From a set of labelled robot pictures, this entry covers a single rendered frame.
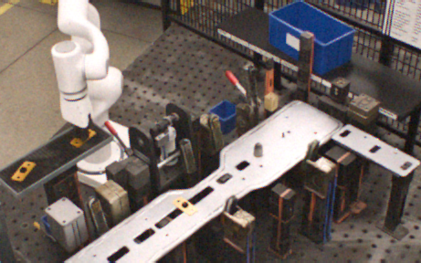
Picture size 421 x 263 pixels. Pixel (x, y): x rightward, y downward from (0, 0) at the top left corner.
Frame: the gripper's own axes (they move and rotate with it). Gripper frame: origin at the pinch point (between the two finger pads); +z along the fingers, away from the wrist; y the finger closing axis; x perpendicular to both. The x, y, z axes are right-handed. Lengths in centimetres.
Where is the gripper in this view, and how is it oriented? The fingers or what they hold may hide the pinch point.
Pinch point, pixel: (81, 131)
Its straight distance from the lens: 225.3
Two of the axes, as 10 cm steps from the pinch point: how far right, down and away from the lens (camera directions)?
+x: 6.2, -5.6, 5.5
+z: 0.7, 7.4, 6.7
